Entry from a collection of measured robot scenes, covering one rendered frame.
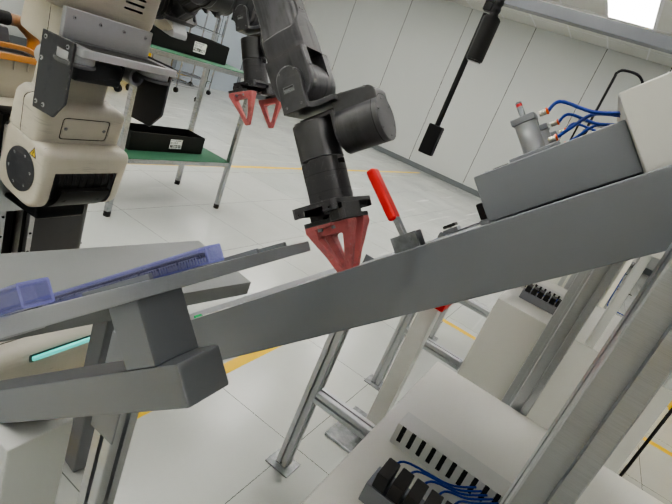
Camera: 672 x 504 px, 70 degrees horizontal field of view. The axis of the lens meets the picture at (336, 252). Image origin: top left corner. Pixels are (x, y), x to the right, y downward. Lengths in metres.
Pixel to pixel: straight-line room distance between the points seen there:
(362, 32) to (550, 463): 10.48
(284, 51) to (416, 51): 9.56
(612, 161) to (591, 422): 0.22
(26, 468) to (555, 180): 0.54
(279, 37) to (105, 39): 0.67
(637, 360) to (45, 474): 0.52
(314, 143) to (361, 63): 10.03
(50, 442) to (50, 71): 0.83
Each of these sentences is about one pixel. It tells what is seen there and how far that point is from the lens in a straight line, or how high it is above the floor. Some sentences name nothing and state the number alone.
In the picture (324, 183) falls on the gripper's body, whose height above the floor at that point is 1.05.
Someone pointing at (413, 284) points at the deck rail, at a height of 1.02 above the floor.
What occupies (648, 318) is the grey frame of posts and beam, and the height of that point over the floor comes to 1.10.
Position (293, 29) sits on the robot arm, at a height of 1.20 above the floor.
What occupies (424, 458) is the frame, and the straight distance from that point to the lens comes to 0.93.
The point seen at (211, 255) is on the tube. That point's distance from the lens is 0.31.
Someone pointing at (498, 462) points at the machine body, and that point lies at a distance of 1.07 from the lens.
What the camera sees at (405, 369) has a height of 0.36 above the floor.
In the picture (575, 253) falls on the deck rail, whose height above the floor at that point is 1.11.
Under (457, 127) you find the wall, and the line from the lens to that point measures 9.66.
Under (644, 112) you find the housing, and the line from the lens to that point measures 0.46.
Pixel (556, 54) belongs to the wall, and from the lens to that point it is 9.53.
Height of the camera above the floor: 1.18
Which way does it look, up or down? 20 degrees down
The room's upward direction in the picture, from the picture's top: 22 degrees clockwise
